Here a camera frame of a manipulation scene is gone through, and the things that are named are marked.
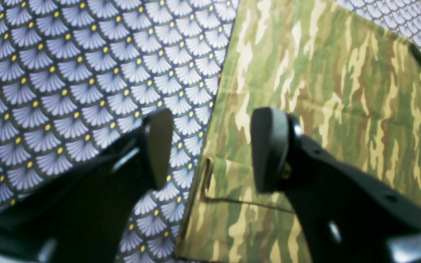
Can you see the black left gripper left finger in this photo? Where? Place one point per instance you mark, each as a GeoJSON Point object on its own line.
{"type": "Point", "coordinates": [80, 216]}

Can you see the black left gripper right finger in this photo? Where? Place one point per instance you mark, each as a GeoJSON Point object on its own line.
{"type": "Point", "coordinates": [346, 215]}

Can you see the camouflage T-shirt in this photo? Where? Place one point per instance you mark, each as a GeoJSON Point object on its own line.
{"type": "Point", "coordinates": [351, 71]}

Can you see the fan-patterned blue tablecloth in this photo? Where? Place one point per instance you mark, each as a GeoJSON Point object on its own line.
{"type": "Point", "coordinates": [76, 75]}

